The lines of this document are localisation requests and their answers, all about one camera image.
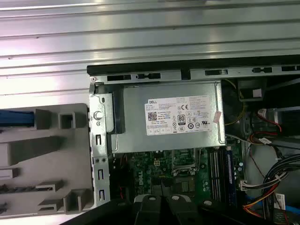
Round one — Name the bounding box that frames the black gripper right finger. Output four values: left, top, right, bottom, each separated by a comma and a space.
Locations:
164, 181, 265, 225

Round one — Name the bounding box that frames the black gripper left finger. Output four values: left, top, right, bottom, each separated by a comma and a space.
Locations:
58, 179, 165, 225

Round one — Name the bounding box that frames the hard disk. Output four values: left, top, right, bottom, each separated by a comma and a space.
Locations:
0, 109, 34, 128

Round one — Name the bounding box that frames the metal socket cover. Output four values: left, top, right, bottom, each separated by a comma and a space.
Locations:
172, 148, 200, 177

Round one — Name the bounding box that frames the green motherboard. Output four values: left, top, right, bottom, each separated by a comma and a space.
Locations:
110, 140, 247, 207

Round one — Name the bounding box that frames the black case fan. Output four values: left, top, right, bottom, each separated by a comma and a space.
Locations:
110, 152, 134, 202

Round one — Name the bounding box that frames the black RAM slot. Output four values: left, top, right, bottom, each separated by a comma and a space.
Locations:
215, 150, 222, 203
209, 150, 216, 202

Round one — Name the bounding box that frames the grey power supply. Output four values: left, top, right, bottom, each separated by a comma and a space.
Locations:
111, 79, 226, 154

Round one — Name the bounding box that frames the grey parts rack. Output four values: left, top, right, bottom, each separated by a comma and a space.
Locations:
0, 103, 94, 215

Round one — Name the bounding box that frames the black PC case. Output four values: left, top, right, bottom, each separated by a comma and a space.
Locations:
86, 55, 300, 225

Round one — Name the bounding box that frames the blue data wire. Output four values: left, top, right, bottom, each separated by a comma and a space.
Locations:
243, 192, 290, 222

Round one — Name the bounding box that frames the orange yellow wire bundle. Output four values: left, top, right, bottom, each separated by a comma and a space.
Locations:
242, 185, 281, 218

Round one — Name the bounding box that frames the black wire bundle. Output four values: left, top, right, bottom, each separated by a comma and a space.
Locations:
262, 156, 300, 188

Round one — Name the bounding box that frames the yellow black wire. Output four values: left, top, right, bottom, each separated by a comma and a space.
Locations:
222, 79, 248, 126

